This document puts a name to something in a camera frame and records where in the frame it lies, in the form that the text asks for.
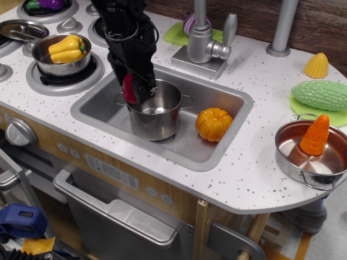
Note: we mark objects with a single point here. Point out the steel pot in sink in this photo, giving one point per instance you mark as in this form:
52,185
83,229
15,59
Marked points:
157,118

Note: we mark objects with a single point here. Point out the grey toy sink basin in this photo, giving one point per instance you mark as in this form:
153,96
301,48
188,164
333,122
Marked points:
103,108

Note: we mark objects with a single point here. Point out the grey stove knob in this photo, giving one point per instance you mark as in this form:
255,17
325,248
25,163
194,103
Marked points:
70,25
92,10

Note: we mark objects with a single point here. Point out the orange toy pumpkin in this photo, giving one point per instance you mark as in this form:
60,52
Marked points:
212,123

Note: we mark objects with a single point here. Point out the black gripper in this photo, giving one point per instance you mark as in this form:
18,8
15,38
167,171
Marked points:
132,53

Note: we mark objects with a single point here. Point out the grey stove knob top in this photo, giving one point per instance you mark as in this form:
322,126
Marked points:
92,10

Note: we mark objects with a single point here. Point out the yellow toy corn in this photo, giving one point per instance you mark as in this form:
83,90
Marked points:
317,67

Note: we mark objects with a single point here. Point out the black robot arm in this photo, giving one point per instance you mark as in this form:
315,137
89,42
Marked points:
123,16

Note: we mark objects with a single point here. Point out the purple toy eggplant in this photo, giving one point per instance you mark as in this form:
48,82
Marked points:
45,4

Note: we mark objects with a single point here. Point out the grey cabinet door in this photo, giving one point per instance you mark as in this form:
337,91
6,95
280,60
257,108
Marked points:
231,244

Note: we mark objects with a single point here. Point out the green mat behind faucet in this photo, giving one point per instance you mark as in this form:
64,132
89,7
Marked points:
176,35

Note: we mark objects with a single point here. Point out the blue clamp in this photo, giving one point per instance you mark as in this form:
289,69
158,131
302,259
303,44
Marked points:
22,221

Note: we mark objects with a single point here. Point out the purple toy onion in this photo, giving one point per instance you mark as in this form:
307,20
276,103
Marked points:
188,24

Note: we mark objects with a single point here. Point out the yellow tape piece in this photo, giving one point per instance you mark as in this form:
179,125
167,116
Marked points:
37,246

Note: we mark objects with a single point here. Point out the green toy bitter melon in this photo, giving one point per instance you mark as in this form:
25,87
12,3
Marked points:
324,95

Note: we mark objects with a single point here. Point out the grey dishwasher door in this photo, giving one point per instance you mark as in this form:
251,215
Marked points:
117,225

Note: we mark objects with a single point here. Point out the silver toy faucet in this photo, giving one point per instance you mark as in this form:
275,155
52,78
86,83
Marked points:
203,55

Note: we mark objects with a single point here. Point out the green mat under melon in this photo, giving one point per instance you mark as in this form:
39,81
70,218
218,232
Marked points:
337,119

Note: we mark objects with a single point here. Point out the steel pot lid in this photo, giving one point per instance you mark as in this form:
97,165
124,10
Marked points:
23,30

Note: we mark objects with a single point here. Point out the grey vertical pole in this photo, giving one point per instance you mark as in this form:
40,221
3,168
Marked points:
279,47

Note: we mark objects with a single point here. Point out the back left stove burner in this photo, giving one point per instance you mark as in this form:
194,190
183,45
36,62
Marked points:
50,18

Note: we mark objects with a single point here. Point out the steel pan with handles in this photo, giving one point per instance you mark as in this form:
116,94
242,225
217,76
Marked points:
320,172

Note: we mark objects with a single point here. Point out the orange toy carrot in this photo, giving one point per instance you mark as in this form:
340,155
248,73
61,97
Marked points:
315,139

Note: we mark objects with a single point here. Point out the yellow toy bell pepper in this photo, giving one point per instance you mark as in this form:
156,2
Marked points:
69,49

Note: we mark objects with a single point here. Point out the red toy sweet potato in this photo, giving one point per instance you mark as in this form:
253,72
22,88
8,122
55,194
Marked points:
128,92

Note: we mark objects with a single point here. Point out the steel pot on stove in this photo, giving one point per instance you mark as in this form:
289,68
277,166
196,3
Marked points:
41,55

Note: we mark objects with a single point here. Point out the grey oven dial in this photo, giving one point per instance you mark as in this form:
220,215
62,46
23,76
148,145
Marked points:
18,133

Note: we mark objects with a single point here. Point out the front left stove burner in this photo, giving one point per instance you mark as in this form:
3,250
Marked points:
49,85

